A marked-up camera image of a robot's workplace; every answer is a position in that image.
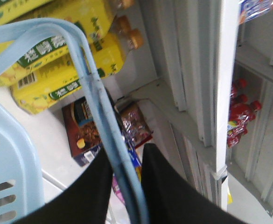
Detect yellow pear drink bottle middle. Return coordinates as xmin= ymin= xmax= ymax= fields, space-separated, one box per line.
xmin=0 ymin=0 xmax=136 ymax=87

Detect white supermarket shelf unit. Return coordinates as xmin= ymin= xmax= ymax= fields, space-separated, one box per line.
xmin=132 ymin=0 xmax=273 ymax=224

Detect light blue plastic basket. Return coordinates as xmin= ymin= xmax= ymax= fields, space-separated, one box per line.
xmin=0 ymin=18 xmax=150 ymax=224

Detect red drink bottles pack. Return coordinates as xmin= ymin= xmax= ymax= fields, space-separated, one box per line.
xmin=227 ymin=78 xmax=262 ymax=148

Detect yellow pear drink bottle left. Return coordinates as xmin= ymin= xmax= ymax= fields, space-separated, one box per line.
xmin=10 ymin=28 xmax=144 ymax=114

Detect blue cookie cup package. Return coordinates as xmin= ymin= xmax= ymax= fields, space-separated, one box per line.
xmin=238 ymin=0 xmax=273 ymax=25

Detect shiny brown snack bag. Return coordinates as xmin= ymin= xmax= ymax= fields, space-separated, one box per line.
xmin=115 ymin=100 xmax=153 ymax=148

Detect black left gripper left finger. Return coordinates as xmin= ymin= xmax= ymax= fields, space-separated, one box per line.
xmin=14 ymin=149 xmax=112 ymax=224

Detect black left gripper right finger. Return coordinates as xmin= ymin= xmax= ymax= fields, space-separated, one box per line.
xmin=141 ymin=143 xmax=243 ymax=224

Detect yellow pear drink bottle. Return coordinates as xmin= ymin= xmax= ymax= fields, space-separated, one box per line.
xmin=10 ymin=28 xmax=144 ymax=114
xmin=0 ymin=0 xmax=136 ymax=87

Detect dark blue cookie box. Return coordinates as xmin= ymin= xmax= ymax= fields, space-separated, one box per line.
xmin=62 ymin=97 xmax=103 ymax=167

